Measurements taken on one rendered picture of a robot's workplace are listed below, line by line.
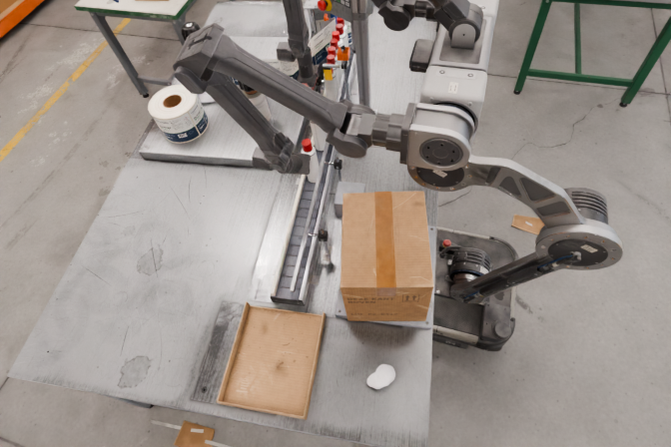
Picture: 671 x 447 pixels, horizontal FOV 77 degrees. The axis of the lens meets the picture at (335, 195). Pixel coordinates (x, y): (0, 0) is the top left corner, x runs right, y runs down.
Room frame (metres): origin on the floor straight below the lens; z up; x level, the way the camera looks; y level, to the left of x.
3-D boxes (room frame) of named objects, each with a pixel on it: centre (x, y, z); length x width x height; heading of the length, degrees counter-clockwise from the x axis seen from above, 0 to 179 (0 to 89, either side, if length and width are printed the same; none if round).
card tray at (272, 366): (0.37, 0.27, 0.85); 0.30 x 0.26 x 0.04; 162
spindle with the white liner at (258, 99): (1.33, 0.25, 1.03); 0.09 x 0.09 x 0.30
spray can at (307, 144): (0.99, 0.07, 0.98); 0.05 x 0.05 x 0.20
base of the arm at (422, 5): (1.09, -0.36, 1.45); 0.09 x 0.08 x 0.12; 155
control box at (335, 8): (1.40, -0.15, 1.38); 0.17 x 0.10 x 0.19; 37
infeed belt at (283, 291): (1.32, -0.04, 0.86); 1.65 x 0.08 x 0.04; 162
